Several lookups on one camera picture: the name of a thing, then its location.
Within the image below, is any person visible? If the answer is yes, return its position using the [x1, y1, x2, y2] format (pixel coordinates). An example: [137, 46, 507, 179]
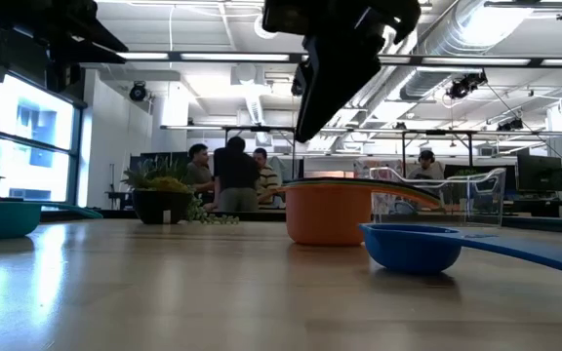
[182, 142, 217, 204]
[211, 136, 261, 214]
[251, 147, 285, 209]
[406, 149, 447, 182]

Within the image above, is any blue measuring cup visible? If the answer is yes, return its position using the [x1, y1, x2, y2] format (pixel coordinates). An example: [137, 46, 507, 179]
[358, 222, 562, 283]

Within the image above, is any black crossbar with light strips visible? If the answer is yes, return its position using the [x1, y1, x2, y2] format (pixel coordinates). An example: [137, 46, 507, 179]
[80, 50, 562, 68]

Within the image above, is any orange measuring cup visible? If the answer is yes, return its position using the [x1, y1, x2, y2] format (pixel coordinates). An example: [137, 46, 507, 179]
[284, 184, 441, 247]

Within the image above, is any clear plastic basket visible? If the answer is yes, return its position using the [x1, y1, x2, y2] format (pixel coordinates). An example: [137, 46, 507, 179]
[368, 166, 507, 229]

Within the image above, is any black monitor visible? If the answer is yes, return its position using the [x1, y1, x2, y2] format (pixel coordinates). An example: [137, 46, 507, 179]
[515, 153, 562, 193]

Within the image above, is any black ceiling camera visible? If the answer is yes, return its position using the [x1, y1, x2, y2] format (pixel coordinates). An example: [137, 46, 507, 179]
[498, 117, 525, 133]
[445, 71, 488, 101]
[128, 81, 148, 102]

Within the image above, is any large window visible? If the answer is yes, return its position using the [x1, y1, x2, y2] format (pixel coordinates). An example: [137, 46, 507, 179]
[0, 72, 85, 206]

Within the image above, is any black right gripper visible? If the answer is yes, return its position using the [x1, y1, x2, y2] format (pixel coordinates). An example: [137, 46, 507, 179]
[263, 0, 422, 143]

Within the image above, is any teal measuring cup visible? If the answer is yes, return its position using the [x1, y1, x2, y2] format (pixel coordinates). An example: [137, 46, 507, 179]
[0, 201, 104, 241]

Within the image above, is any potted succulent plant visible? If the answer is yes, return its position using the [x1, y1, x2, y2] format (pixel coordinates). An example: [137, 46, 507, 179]
[121, 158, 241, 226]

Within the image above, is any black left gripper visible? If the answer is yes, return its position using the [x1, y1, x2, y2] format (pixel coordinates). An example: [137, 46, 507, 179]
[29, 0, 130, 93]

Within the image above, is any silver air duct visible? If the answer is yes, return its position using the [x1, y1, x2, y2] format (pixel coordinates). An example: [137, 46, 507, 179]
[397, 0, 536, 101]

